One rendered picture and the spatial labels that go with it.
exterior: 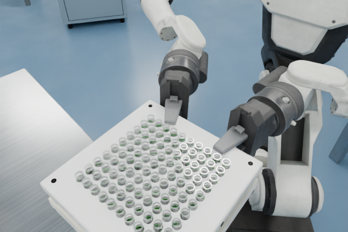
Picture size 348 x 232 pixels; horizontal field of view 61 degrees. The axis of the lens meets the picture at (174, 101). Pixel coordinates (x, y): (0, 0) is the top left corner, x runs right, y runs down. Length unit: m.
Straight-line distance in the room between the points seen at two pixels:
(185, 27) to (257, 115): 0.31
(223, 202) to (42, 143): 0.52
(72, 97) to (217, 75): 1.11
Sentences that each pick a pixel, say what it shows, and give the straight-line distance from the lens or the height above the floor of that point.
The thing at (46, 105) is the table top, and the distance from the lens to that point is 0.92.
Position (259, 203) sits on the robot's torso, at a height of 0.55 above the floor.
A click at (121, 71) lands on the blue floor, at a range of 2.43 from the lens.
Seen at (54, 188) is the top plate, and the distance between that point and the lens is 0.48.
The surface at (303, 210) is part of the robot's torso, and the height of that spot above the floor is 0.58.
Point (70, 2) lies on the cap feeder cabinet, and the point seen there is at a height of 0.27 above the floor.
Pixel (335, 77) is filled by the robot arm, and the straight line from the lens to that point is 0.64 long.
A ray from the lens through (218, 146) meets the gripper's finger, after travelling 0.49.
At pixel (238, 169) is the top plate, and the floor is 1.02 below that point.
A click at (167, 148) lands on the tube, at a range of 0.49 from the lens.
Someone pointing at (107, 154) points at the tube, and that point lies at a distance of 0.50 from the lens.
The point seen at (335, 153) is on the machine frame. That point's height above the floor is 0.05.
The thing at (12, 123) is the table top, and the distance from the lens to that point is 0.90.
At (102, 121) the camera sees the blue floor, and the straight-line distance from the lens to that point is 2.02.
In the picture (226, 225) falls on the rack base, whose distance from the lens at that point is 0.48.
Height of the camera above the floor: 1.40
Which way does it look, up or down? 41 degrees down
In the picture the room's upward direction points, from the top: straight up
